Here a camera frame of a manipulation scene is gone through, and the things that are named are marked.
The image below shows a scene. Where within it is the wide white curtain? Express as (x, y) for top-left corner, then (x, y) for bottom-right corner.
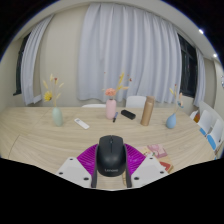
(77, 2), (183, 104)

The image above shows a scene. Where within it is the black oblong case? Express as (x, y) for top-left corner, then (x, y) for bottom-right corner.
(120, 109), (137, 121)

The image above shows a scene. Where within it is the blue ceramic vase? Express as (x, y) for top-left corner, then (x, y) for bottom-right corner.
(165, 112), (177, 130)

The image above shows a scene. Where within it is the pale green ceramic vase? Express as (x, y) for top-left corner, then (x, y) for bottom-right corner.
(51, 106), (64, 127)

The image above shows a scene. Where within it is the black computer mouse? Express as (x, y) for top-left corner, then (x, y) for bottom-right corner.
(95, 134), (128, 178)

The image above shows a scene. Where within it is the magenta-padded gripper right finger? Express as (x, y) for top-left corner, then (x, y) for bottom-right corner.
(123, 143), (169, 189)

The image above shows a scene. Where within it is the white remote control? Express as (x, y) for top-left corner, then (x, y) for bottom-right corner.
(73, 117), (90, 130)

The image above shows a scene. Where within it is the yellow dried flower bunch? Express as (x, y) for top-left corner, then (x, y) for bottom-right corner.
(42, 73), (65, 108)

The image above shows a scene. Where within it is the pink ceramic vase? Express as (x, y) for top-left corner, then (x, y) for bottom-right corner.
(105, 98), (117, 120)

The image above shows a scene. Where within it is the dark window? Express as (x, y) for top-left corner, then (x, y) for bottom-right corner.
(178, 33), (198, 99)
(13, 31), (31, 97)

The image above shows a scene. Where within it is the orange dried flower bunch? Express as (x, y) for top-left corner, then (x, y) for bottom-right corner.
(103, 71), (133, 100)

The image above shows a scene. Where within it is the brown thermos bottle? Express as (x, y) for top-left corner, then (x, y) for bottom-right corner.
(139, 95), (156, 127)

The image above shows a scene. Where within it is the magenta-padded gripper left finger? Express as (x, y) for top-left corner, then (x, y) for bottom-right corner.
(55, 143), (99, 189)

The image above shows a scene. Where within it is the narrow white curtain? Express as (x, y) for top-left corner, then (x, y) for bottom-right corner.
(20, 14), (54, 106)
(193, 46), (207, 108)

